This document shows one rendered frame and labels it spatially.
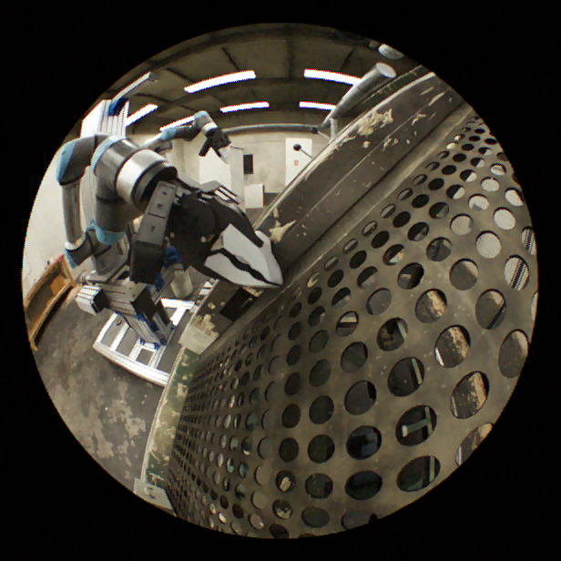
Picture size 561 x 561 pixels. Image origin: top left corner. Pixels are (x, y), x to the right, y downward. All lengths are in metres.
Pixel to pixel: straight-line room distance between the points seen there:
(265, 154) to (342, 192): 8.74
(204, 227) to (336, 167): 0.16
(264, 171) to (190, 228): 8.76
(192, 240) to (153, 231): 0.07
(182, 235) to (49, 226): 5.46
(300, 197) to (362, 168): 0.09
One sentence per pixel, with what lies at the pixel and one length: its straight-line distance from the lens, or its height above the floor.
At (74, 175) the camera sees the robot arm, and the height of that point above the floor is 1.47.
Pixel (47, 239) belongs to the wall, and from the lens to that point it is 5.55.
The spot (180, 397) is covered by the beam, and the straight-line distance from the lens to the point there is 0.50.
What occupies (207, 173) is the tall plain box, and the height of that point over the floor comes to 1.31.
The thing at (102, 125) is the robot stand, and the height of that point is 1.83.
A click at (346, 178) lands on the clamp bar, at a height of 1.31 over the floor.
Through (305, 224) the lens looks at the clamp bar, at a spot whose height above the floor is 1.24.
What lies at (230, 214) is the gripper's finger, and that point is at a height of 1.27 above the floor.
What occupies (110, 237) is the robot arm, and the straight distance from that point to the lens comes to 0.37.
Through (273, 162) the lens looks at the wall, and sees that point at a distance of 8.89.
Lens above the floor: 1.32
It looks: 36 degrees down
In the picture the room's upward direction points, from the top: straight up
